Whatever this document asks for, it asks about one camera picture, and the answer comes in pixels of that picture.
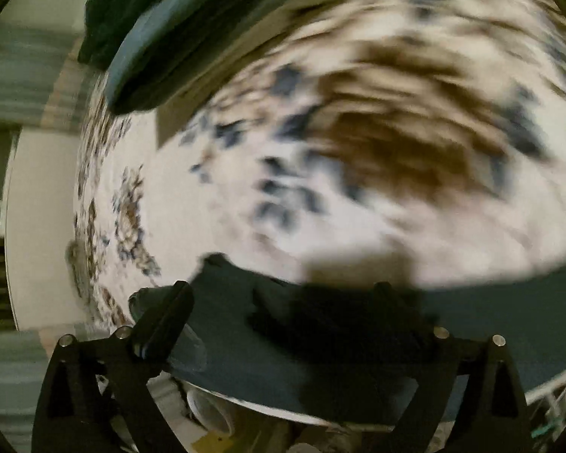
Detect white wire rack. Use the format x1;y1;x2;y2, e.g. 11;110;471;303
523;361;566;442

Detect dark teal pants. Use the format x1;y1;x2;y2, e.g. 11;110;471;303
129;252;566;428

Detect floral printed bedsheet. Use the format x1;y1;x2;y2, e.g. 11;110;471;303
72;0;566;337

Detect striped grey cloth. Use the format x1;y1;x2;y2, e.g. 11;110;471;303
0;26;102;129

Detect white round container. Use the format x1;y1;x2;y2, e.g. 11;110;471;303
187;385;237;436

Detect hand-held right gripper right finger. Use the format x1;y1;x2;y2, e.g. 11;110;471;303
358;281;537;453

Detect folded teal cloth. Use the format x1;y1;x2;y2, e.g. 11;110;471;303
105;0;355;116

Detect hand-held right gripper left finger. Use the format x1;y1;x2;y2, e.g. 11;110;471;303
31;280;196;453

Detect dark green cloth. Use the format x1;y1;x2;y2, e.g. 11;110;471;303
77;0;203;71

